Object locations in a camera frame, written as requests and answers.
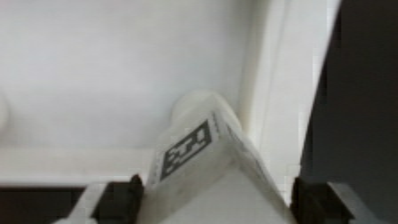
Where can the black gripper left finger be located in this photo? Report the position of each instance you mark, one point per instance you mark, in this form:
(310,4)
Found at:
(109,203)

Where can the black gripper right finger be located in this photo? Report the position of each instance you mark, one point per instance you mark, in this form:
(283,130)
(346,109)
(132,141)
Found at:
(326,204)

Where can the white square table top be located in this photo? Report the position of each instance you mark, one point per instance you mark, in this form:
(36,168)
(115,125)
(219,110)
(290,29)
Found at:
(106,57)

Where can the white table leg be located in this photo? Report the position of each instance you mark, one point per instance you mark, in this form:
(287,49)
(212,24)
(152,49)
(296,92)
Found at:
(209,185)

